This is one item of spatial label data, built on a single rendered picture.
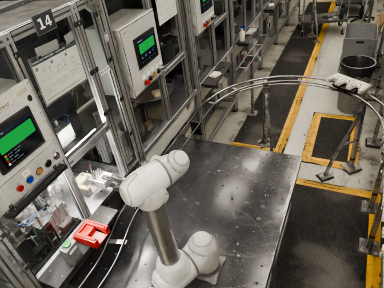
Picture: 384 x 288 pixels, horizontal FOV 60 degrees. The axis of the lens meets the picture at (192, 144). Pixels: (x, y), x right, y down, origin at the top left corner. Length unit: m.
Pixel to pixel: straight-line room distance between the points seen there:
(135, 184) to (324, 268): 1.89
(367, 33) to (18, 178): 4.87
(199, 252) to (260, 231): 0.52
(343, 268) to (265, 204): 0.88
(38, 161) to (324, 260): 2.17
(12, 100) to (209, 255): 1.18
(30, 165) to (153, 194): 0.63
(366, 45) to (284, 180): 2.88
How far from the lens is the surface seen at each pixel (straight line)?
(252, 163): 2.61
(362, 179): 3.63
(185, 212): 2.30
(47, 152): 1.77
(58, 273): 1.98
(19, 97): 1.63
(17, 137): 1.62
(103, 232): 2.02
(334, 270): 2.88
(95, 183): 2.16
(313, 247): 2.97
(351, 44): 4.95
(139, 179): 1.35
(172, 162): 1.38
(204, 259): 1.81
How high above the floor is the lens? 2.39
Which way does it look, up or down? 37 degrees down
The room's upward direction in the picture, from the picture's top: 9 degrees counter-clockwise
